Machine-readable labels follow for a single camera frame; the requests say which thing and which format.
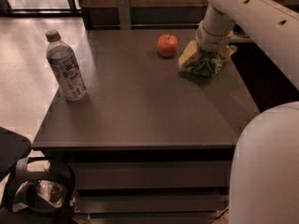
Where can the black base with cables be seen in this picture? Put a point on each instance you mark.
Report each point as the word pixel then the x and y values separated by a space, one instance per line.
pixel 38 190

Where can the red apple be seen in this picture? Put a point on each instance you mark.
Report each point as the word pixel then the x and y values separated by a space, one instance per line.
pixel 167 45

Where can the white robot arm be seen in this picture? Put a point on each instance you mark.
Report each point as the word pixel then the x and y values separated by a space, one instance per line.
pixel 264 178

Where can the green rice chip bag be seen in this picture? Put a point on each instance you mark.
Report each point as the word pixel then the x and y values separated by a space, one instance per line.
pixel 208 65

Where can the left metal bracket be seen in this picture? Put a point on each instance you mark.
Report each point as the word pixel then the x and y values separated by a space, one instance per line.
pixel 124 14

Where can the blue plastic water bottle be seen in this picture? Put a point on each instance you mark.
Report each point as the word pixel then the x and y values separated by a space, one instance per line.
pixel 64 65

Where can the dark grey drawer cabinet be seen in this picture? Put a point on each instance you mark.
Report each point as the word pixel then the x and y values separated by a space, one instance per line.
pixel 148 144

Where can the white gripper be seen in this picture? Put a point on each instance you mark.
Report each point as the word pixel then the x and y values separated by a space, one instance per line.
pixel 211 40

